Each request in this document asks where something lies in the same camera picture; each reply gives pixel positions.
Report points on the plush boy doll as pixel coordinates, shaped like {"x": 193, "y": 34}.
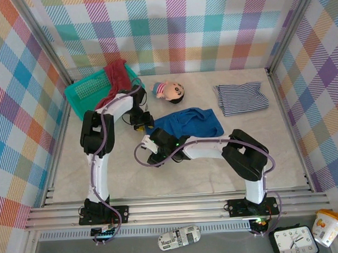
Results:
{"x": 171, "y": 91}

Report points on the red tank top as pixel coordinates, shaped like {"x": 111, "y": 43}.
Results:
{"x": 117, "y": 75}

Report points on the teal plastic mesh basket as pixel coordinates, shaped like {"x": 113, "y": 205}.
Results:
{"x": 80, "y": 91}

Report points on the blue white striped tank top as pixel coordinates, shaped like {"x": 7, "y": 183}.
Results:
{"x": 240, "y": 99}

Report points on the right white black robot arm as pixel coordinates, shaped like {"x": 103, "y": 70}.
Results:
{"x": 206, "y": 150}

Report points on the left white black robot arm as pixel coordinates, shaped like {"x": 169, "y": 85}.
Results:
{"x": 99, "y": 177}

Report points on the newspaper print pencil case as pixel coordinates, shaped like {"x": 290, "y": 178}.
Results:
{"x": 179, "y": 238}

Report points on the small black controller board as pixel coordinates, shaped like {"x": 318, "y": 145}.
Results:
{"x": 102, "y": 233}
{"x": 260, "y": 224}

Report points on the black square alarm clock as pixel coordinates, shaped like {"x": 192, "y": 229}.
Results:
{"x": 293, "y": 240}

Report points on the white yellow paper cup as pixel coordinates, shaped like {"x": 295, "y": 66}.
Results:
{"x": 326, "y": 229}

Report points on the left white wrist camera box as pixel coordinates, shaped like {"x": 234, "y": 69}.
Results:
{"x": 146, "y": 106}

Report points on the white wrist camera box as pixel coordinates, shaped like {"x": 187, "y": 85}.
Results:
{"x": 150, "y": 142}
{"x": 146, "y": 106}

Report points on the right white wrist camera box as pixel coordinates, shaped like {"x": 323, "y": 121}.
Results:
{"x": 150, "y": 142}

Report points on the aluminium mounting rail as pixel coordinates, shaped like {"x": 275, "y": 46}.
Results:
{"x": 175, "y": 211}

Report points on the aluminium side rail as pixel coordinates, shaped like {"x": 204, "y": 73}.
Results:
{"x": 61, "y": 136}
{"x": 283, "y": 121}

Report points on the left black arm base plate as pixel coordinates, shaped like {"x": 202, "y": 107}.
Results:
{"x": 121, "y": 214}

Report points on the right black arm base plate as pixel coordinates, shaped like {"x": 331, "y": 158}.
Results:
{"x": 237, "y": 207}

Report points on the aluminium frame post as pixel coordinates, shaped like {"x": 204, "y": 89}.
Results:
{"x": 289, "y": 28}
{"x": 49, "y": 46}

